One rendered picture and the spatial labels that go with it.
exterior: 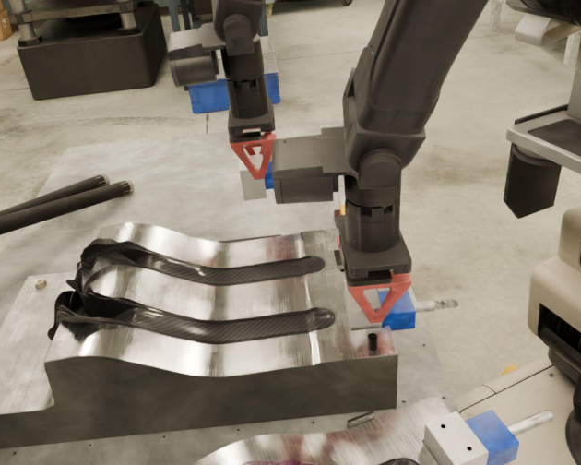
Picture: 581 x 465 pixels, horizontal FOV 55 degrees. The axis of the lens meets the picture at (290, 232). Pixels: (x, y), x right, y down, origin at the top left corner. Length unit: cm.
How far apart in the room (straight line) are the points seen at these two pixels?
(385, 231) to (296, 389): 21
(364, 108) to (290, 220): 60
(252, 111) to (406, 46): 44
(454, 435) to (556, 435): 82
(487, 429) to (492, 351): 133
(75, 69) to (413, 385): 416
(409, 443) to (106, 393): 33
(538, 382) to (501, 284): 77
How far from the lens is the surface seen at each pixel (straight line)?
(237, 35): 74
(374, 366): 63
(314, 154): 52
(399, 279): 59
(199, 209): 109
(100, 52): 456
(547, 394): 146
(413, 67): 41
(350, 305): 64
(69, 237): 111
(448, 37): 40
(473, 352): 190
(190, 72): 79
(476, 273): 222
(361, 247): 58
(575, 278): 92
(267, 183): 87
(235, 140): 81
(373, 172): 48
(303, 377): 63
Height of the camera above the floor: 134
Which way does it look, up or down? 33 degrees down
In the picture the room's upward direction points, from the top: 6 degrees counter-clockwise
